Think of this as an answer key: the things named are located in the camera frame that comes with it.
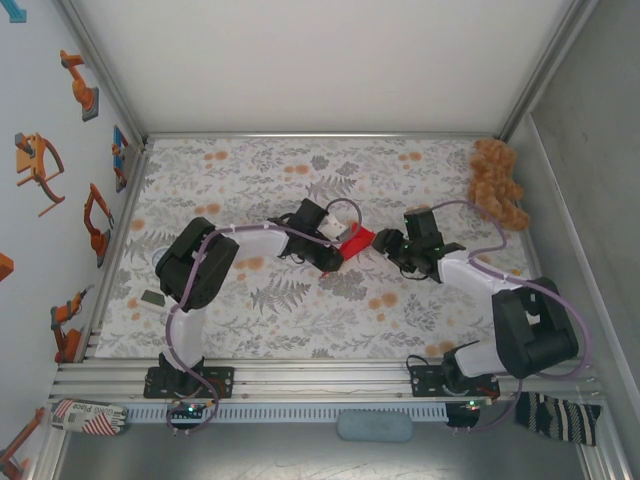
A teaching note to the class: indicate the red paper sheet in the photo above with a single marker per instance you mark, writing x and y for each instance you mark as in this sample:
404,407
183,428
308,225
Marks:
357,242

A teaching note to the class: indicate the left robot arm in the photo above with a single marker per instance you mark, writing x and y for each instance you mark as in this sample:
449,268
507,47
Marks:
195,265

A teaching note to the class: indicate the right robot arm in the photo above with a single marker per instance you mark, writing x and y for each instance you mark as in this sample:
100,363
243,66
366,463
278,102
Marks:
535,325

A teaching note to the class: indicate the floral patterned table mat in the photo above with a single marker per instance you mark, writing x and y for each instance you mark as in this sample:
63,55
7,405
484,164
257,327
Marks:
280,340

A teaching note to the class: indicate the brown teddy bear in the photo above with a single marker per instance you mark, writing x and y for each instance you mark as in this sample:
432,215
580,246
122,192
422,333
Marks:
492,180

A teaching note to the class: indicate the small circuit board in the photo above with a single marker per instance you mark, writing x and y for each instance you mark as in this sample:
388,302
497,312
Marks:
475,405
190,409

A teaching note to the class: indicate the white digital timer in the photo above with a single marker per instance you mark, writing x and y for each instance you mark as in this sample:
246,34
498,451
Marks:
151,300

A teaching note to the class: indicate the grey-blue sponge block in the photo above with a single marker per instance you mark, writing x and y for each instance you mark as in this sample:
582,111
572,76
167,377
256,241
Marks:
375,426

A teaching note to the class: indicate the black white striped sock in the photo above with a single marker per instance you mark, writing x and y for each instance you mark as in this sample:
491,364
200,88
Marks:
555,417

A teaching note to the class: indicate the blue and orange sticker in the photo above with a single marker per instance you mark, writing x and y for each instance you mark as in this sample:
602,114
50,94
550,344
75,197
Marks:
120,150

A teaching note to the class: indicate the red white printed bag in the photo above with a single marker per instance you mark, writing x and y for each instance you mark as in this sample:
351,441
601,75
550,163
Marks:
85,417

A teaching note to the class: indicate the orange claw machine sticker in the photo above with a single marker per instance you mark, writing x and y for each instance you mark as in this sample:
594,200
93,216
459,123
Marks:
30,162

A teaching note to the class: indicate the orange block sticker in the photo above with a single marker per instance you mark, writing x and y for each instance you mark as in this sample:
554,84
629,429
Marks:
5,267

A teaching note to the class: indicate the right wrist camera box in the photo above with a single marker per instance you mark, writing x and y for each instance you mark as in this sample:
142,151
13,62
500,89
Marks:
422,224

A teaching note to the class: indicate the thin aluminium frame rail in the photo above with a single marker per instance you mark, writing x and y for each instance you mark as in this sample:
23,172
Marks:
320,135

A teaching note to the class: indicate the wide aluminium rail beam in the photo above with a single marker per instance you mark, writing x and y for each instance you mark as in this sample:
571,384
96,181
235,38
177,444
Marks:
325,380

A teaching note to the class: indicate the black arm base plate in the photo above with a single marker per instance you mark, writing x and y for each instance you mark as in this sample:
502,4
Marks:
417,382
227,382

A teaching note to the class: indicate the aluminium frame post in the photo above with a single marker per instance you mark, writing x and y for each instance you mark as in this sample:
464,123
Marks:
595,465
50,455
100,70
545,65

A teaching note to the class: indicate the blue bracket wall sticker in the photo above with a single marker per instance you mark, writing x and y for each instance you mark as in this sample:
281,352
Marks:
17,15

